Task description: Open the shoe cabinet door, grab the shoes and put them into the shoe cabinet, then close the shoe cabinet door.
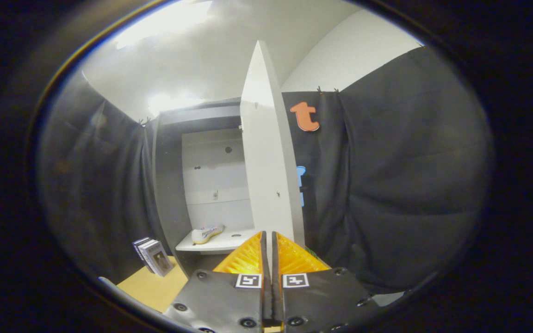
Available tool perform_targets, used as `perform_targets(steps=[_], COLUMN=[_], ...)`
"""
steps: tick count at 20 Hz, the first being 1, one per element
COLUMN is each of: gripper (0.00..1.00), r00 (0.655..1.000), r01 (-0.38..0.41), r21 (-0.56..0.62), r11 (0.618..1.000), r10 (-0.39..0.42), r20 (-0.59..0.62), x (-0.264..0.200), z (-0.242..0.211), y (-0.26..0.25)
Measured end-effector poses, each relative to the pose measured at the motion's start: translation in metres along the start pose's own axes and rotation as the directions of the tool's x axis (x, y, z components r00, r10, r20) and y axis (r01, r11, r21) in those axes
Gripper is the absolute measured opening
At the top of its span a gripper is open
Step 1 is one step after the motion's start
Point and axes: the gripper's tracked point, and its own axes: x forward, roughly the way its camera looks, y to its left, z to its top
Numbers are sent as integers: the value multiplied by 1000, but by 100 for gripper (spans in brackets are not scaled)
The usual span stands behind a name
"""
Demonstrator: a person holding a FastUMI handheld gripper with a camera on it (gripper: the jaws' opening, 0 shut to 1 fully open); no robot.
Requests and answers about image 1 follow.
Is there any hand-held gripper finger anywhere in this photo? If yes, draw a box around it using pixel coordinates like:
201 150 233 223
164 230 272 333
272 231 384 333

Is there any black backdrop cloth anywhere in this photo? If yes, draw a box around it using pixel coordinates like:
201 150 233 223
37 45 495 296

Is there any dark grey shoe cabinet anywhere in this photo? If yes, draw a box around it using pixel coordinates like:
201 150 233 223
152 97 267 279

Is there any white shoe cabinet door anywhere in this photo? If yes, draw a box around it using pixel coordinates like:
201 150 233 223
240 40 306 248

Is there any white canvas shoe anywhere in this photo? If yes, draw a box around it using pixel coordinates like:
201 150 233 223
191 224 226 245

